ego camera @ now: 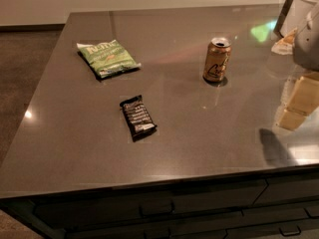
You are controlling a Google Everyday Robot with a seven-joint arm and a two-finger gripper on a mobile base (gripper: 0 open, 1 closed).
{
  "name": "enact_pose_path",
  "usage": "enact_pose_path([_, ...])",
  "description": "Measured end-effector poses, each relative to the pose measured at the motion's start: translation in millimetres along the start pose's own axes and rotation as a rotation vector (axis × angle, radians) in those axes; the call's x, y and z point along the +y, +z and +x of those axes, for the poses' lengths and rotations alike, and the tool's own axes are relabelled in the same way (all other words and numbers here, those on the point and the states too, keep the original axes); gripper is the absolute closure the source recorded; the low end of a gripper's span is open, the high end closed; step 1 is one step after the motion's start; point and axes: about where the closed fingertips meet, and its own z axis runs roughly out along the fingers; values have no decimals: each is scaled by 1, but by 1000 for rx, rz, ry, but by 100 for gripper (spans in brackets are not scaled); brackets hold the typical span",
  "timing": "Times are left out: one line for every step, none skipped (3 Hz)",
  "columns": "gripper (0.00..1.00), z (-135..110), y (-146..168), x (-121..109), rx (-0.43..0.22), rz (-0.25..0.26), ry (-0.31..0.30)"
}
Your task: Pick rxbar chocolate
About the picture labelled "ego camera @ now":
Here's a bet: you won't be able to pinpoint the black drawer handle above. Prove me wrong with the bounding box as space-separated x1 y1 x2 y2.
279 225 301 237
139 201 174 217

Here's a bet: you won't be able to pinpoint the dark cabinet drawers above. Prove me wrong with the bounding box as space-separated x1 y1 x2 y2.
1 172 319 239

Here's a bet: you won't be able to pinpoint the black rxbar chocolate wrapper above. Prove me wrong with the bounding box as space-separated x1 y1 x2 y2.
120 96 157 141

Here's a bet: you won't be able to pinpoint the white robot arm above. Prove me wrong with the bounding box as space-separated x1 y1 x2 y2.
271 4 319 130

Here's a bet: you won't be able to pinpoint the green chip bag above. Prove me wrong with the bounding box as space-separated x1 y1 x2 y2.
77 40 141 79

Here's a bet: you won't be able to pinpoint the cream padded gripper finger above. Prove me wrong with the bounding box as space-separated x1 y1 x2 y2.
276 75 319 130

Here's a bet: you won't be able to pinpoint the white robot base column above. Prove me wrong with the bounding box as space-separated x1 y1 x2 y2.
273 0 319 38

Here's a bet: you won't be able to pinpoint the gold soda can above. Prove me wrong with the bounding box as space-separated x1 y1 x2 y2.
203 37 231 83

